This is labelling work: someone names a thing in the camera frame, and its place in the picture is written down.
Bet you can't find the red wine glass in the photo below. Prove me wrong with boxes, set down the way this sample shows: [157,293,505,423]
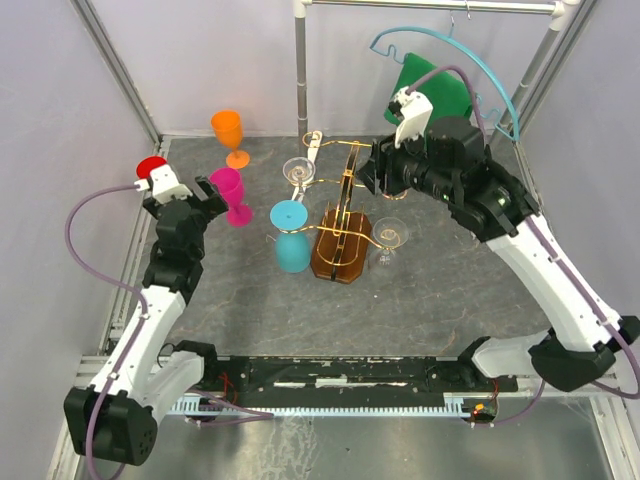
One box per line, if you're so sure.
[136,155,167,179]

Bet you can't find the pink wine glass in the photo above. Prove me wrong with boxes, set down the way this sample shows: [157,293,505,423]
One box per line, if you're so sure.
[209,167,253,228]

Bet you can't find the orange wine glass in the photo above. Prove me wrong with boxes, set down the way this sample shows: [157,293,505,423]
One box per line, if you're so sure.
[210,110,250,170]

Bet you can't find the clear wine glass front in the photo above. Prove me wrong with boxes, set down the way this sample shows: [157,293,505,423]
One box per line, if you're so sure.
[368,217,410,273]

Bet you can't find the green cloth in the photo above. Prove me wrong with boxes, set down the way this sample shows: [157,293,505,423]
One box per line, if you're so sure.
[392,53,473,127]

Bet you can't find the light blue clothes hanger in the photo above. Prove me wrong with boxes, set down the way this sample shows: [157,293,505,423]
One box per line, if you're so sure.
[369,26,521,142]

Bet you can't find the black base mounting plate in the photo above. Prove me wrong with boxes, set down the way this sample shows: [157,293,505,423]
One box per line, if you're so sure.
[195,356,517,407]

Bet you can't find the blue wine glass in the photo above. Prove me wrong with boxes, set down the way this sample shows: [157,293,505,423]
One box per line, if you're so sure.
[270,200,311,273]

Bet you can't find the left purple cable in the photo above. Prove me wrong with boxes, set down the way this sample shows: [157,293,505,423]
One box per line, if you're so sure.
[65,184,275,480]

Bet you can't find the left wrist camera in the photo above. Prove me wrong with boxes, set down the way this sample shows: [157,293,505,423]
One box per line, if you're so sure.
[134,164,193,205]

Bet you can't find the gold wire glass rack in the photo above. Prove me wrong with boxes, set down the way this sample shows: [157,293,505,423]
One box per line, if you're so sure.
[300,131,376,284]

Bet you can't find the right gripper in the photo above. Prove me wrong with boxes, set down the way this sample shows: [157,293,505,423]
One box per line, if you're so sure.
[352,123,457,205]

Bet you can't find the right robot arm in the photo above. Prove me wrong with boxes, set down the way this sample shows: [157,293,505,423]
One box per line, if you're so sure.
[357,116,639,399]

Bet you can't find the light blue cable duct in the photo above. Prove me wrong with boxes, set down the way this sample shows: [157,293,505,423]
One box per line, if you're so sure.
[168,394,470,419]

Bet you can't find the silver clothes rail stand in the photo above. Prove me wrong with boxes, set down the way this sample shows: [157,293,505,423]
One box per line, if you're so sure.
[292,1,580,143]

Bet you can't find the clear wine glass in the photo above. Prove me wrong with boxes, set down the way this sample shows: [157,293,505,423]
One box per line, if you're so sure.
[282,157,316,203]
[368,217,410,273]

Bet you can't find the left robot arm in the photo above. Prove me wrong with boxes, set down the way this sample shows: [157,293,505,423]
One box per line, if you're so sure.
[63,176,228,471]

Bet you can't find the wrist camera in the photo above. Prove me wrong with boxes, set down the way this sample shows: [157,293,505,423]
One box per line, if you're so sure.
[134,164,193,205]
[388,86,433,149]

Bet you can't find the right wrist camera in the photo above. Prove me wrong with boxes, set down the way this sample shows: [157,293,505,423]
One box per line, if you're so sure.
[388,86,433,149]

